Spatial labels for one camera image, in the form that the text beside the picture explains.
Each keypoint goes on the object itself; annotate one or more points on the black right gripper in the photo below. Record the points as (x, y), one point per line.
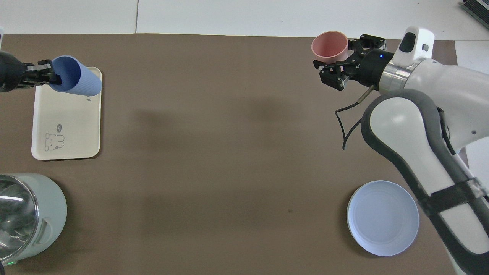
(372, 68)

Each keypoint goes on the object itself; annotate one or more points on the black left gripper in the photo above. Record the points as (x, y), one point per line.
(9, 72)

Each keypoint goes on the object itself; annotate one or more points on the pink plastic cup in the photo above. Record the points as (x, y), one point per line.
(328, 47)

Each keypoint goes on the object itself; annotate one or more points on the blue plastic cup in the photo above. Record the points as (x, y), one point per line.
(80, 78)

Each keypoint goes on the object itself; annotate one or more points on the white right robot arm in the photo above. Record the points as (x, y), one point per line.
(405, 130)

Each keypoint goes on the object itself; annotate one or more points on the cream rabbit print tray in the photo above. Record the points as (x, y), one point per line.
(76, 126)

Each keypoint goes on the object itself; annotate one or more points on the pale green electric pot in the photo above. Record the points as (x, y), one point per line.
(53, 206)

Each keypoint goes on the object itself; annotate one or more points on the grey ribbed device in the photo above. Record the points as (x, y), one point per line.
(479, 9)

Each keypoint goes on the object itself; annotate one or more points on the brown table mat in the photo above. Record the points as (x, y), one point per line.
(229, 152)

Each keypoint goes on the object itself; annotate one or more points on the light blue plate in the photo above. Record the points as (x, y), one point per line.
(382, 217)

